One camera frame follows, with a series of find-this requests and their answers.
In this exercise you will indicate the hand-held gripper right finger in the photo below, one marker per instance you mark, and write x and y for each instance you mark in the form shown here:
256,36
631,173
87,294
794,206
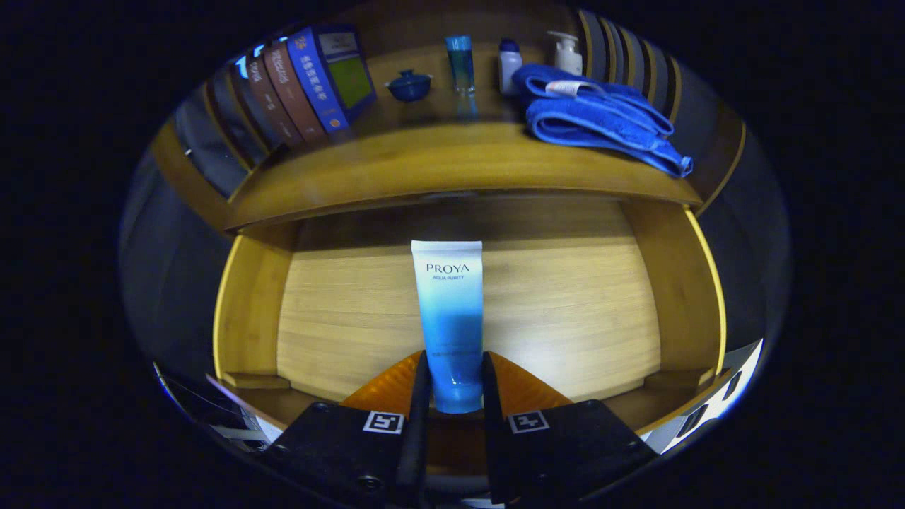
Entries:
495,438

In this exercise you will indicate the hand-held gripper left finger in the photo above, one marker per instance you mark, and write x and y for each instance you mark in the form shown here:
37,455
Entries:
413,438

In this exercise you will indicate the blue white cosmetic tube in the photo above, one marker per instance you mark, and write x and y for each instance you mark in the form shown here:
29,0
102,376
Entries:
449,304

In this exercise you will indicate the wooden drawer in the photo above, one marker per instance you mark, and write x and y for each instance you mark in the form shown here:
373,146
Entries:
565,304

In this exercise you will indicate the wooden countertop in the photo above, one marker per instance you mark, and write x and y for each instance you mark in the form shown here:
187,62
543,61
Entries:
438,159

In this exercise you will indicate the wooden cabinet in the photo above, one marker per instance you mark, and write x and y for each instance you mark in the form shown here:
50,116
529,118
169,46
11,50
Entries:
184,170

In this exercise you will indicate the blue folded towel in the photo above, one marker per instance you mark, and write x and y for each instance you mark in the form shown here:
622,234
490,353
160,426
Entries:
594,124

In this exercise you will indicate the blue lidded teacup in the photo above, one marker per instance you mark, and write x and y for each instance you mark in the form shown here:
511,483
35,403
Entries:
409,86

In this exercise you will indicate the dark brown book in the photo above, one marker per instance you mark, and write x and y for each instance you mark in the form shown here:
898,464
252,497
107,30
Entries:
265,106

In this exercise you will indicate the white bottle blue cap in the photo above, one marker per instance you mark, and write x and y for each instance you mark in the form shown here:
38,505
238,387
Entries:
510,69

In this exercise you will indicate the blue book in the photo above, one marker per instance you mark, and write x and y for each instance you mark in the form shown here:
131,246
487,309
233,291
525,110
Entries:
318,81

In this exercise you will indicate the teal glass bottle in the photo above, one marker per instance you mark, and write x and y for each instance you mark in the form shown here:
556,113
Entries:
460,65

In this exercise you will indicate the white pump bottle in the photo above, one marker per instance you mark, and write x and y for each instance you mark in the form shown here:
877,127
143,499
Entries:
568,56

